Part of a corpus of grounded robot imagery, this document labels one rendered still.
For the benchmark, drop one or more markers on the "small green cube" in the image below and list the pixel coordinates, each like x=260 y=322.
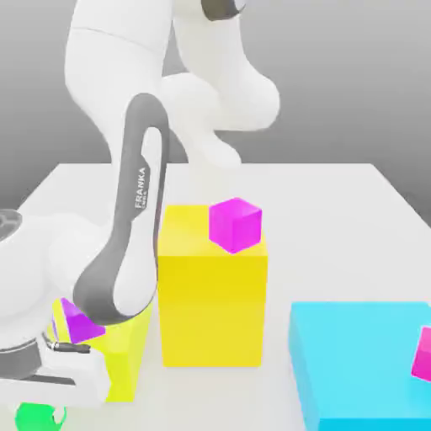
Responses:
x=32 y=417

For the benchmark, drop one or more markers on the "small purple cube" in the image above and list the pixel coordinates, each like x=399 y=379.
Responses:
x=79 y=325

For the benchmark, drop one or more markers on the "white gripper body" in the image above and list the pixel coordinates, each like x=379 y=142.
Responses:
x=87 y=380

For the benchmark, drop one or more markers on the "large lime box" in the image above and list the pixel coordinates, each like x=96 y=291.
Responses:
x=121 y=367

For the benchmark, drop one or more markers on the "large cyan box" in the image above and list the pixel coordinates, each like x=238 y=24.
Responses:
x=353 y=363

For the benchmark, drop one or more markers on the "small magenta cube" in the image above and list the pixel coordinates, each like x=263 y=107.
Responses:
x=235 y=225

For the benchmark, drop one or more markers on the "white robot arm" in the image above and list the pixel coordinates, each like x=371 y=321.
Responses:
x=101 y=67

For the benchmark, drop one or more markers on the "large yellow box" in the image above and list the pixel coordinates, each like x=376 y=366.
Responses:
x=212 y=303

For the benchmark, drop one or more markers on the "small pink cube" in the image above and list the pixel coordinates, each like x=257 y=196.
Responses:
x=423 y=357

